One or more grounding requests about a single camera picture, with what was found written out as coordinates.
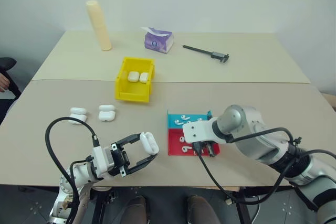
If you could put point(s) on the black caliper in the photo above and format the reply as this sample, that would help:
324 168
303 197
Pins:
218 55

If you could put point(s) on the dark brown rounded shape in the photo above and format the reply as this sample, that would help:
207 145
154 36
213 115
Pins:
200 209
136 209

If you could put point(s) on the cream paper cup stack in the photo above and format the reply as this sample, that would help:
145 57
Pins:
101 30

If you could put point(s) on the white earbud case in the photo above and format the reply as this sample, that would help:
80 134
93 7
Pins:
78 116
144 77
106 113
149 142
133 76

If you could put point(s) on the yellow plastic bin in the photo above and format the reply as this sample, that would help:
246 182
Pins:
123 87

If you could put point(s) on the bystander bare hand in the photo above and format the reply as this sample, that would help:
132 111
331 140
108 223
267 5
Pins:
3 82

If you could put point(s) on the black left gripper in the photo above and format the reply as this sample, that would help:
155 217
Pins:
119 159

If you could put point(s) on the blue earbud tray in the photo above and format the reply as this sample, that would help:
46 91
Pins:
172 119

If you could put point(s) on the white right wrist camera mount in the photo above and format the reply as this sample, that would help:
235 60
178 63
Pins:
199 129

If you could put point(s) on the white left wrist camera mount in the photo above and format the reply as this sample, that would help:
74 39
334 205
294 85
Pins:
101 159

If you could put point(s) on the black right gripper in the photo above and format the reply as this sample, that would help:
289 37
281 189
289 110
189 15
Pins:
201 147

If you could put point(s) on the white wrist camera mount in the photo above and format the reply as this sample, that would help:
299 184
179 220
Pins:
101 159
199 129

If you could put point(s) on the red earbud tray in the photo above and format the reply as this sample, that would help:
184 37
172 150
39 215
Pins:
173 142

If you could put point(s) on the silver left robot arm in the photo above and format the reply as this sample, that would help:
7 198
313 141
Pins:
80 175

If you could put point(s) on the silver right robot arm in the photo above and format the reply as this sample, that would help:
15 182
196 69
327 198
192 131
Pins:
262 140

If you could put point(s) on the purple tissue pack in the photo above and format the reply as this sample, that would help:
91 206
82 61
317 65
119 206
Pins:
157 41

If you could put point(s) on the closed white earbud case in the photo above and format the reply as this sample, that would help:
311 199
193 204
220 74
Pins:
144 77
133 76

